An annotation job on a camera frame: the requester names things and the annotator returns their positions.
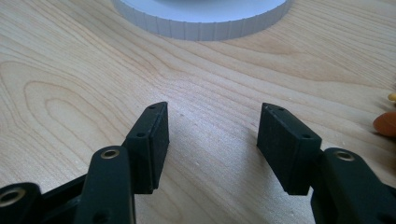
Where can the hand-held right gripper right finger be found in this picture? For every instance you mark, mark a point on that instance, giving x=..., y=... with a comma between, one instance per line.
x=288, y=146

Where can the small yellow piece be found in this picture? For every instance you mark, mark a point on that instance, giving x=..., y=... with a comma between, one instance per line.
x=392, y=97

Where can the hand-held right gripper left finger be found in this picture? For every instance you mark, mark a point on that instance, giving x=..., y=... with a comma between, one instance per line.
x=148, y=146

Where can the white ribbed round plate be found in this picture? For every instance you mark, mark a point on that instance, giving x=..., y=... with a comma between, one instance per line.
x=202, y=18

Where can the orange round piece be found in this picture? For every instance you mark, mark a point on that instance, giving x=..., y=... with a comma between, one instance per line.
x=386, y=123

